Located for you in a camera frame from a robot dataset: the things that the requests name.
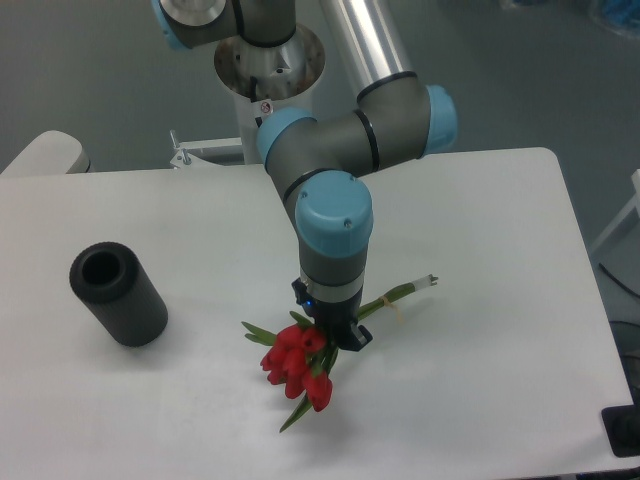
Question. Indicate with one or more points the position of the black device at table edge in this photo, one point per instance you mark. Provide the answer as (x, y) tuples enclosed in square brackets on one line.
[(622, 429)]

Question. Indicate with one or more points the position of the white chair corner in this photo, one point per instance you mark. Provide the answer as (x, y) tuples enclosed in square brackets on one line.
[(51, 153)]

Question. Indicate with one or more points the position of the white frame at right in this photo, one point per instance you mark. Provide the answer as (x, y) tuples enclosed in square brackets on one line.
[(620, 226)]

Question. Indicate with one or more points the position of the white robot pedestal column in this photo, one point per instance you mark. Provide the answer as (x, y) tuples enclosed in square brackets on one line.
[(264, 80)]

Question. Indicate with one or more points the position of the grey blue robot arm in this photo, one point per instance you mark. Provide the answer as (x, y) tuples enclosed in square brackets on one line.
[(317, 167)]

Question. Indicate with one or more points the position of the blue plastic bag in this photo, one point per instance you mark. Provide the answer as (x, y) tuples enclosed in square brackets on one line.
[(618, 16)]

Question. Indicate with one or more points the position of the red tulip bouquet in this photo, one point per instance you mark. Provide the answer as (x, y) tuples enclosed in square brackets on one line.
[(300, 358)]

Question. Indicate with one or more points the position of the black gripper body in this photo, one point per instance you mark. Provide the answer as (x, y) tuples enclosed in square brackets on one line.
[(326, 315)]

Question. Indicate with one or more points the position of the dark grey ribbed vase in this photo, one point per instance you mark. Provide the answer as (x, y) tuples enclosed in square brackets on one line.
[(110, 281)]

